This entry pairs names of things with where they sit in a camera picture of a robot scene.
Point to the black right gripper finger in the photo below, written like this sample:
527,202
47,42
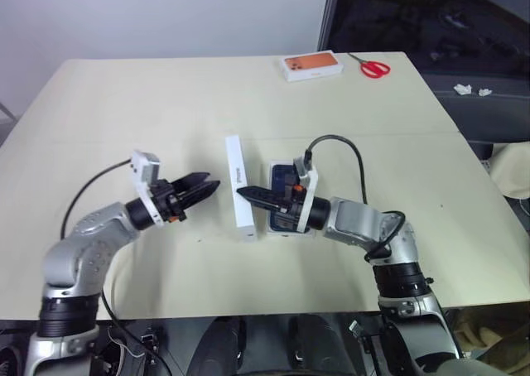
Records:
273,207
261,194

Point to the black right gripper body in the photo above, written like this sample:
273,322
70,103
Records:
294,210

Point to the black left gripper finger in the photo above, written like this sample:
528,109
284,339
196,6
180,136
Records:
192,180
198,194

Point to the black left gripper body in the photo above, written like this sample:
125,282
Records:
167,202

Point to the dark blue smartphone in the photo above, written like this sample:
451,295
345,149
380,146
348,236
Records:
276,177

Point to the white iPhone box lid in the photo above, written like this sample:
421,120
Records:
238,160

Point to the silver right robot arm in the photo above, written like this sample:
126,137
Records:
356,223

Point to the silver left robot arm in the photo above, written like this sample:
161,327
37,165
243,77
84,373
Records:
95,227

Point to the blue phone in box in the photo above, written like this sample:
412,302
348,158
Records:
290,236

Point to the white box with orange phone print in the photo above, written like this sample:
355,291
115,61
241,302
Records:
310,63

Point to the dark rounded shape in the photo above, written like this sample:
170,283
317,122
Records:
221,347
319,347

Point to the crumpled white paper scrap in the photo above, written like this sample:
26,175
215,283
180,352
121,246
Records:
485,91
463,89

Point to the cream cloth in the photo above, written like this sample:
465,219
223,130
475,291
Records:
513,169

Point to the dark grey seat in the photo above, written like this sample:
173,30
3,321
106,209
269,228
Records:
497,111

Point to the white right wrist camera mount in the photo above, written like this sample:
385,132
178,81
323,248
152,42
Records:
309,202

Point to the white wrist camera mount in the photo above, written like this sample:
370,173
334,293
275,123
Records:
309,202
145,173

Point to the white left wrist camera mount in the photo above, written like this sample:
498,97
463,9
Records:
145,173

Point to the grey partition post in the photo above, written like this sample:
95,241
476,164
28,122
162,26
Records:
329,15

